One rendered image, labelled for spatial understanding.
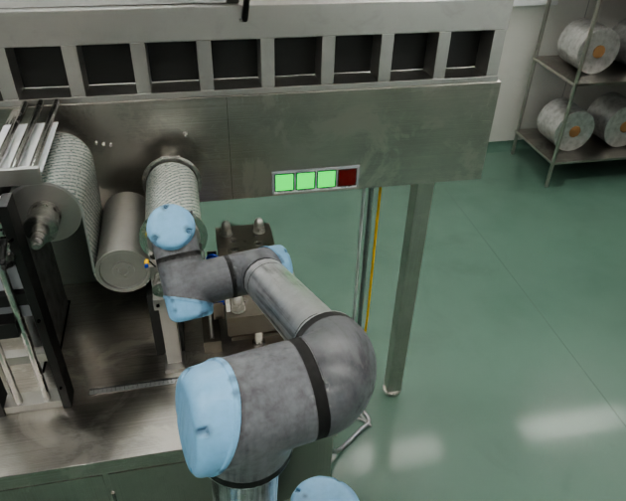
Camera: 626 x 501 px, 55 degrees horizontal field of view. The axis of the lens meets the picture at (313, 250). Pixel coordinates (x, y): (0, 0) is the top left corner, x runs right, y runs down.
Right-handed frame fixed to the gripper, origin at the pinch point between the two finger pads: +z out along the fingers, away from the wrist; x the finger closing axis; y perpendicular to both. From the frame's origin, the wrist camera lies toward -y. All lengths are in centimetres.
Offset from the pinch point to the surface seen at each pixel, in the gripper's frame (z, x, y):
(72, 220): -1.5, 21.5, 9.1
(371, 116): 20, -52, 33
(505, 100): 261, -230, 107
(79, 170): 2.9, 19.8, 20.4
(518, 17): 224, -226, 152
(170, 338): 15.0, 4.9, -18.8
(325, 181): 31, -40, 19
